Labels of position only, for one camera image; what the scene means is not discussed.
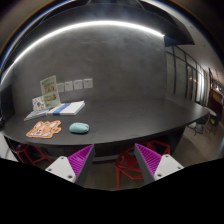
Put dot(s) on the glass partition wall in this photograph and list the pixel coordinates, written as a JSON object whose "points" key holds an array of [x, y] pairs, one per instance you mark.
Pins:
{"points": [[185, 77]]}

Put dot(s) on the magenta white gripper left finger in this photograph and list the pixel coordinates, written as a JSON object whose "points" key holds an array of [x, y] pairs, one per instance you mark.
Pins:
{"points": [[75, 167]]}

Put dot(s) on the teal computer mouse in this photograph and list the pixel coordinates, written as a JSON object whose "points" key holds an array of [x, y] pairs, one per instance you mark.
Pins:
{"points": [[79, 128]]}

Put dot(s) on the small illustrated card stand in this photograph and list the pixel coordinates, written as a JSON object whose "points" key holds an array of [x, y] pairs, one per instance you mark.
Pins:
{"points": [[38, 103]]}

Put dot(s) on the grey magazine on table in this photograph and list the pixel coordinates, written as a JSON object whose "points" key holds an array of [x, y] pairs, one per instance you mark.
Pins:
{"points": [[36, 114]]}

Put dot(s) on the black chair background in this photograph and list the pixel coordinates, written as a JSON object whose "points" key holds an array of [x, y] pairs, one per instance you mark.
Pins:
{"points": [[201, 124]]}

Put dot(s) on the white wall socket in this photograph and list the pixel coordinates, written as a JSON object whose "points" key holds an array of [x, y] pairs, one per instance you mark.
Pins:
{"points": [[78, 84], [88, 83], [60, 87], [68, 86]]}

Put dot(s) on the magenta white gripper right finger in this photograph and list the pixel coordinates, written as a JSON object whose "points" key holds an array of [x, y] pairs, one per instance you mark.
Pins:
{"points": [[153, 165]]}

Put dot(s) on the orange corgi mouse pad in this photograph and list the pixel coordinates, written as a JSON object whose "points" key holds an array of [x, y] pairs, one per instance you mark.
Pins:
{"points": [[44, 130]]}

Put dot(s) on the red wire chair centre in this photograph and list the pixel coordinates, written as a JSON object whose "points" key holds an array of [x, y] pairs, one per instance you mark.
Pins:
{"points": [[127, 164]]}

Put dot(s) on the red wire chair left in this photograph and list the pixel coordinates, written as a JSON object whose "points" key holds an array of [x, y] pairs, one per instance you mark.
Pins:
{"points": [[31, 154]]}

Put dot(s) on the red wire chair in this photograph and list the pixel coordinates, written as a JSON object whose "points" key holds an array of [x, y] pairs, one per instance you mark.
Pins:
{"points": [[127, 164], [31, 154]]}

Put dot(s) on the green menu card stand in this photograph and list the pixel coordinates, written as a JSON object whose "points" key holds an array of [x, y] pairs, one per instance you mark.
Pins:
{"points": [[50, 92]]}

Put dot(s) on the curved led light strip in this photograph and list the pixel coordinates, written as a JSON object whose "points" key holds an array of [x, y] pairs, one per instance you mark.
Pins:
{"points": [[100, 50]]}

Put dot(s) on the white book with blue stripe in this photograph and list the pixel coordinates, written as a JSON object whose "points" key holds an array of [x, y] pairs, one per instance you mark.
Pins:
{"points": [[67, 108]]}

